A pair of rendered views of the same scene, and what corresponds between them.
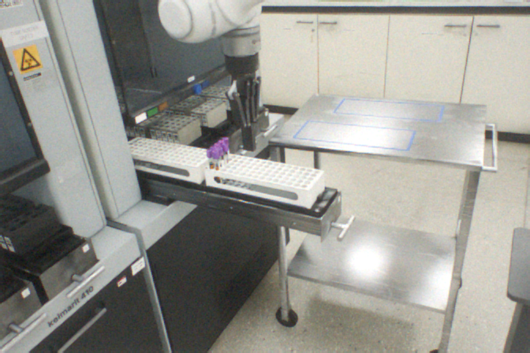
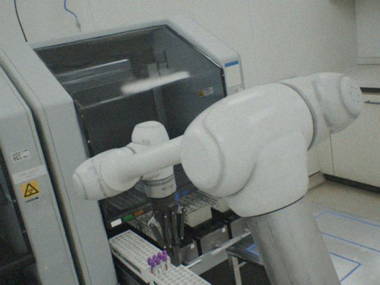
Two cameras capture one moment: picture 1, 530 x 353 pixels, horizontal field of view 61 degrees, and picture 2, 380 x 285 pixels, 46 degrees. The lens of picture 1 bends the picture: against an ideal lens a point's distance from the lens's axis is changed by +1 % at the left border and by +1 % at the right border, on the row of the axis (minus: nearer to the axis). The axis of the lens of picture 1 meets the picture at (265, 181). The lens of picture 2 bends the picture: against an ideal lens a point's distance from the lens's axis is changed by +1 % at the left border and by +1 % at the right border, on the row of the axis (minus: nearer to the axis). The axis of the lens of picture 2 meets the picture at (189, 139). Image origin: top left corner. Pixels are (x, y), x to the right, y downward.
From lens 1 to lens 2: 0.66 m
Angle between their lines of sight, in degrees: 29
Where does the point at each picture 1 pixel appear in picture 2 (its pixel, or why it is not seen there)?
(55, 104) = (47, 216)
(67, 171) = (52, 261)
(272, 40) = not seen: hidden behind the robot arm
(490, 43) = not seen: outside the picture
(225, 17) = (109, 188)
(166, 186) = (129, 277)
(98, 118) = (81, 223)
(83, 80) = (70, 198)
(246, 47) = (157, 193)
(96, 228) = not seen: outside the picture
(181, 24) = (80, 191)
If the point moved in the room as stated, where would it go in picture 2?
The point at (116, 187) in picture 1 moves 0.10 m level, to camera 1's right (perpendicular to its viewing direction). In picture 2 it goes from (93, 273) to (116, 276)
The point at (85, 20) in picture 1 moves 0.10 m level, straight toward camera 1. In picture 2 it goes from (76, 159) to (65, 170)
